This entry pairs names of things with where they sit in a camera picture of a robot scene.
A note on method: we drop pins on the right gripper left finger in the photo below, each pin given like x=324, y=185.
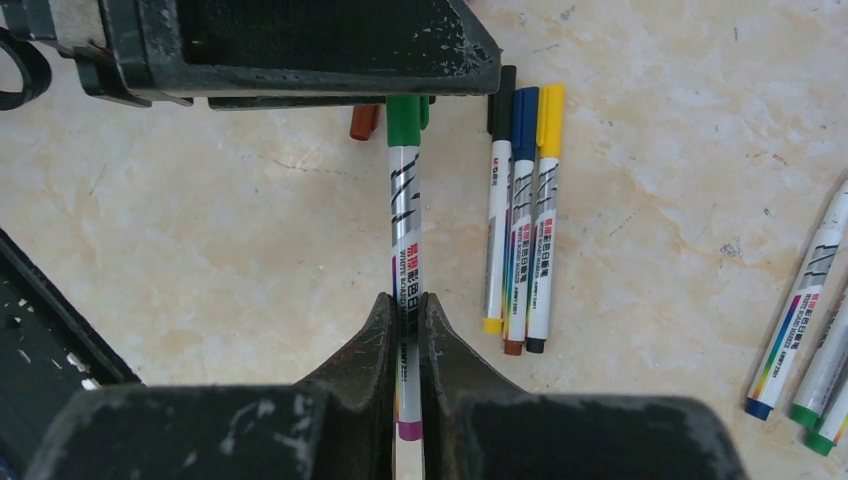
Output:
x=335, y=423

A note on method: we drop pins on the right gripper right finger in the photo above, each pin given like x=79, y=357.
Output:
x=480, y=425

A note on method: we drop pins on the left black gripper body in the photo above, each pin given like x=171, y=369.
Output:
x=243, y=55

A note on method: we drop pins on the brown pen cap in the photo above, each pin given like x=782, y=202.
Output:
x=364, y=121

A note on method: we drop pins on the green capped pen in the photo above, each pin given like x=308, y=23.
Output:
x=407, y=117

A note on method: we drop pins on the black capped pen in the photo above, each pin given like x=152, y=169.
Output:
x=499, y=127

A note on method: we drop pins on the purple capped pen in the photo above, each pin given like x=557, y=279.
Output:
x=775, y=366

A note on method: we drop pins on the blue capped pen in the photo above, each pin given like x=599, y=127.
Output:
x=524, y=122

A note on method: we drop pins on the yellow capped pen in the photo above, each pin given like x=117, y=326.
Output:
x=549, y=136

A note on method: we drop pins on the magenta capped pen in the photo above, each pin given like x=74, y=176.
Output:
x=833, y=424

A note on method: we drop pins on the brown capped pen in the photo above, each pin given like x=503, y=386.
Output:
x=824, y=370

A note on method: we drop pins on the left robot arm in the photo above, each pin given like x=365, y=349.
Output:
x=67, y=27

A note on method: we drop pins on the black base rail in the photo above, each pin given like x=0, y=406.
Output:
x=49, y=351

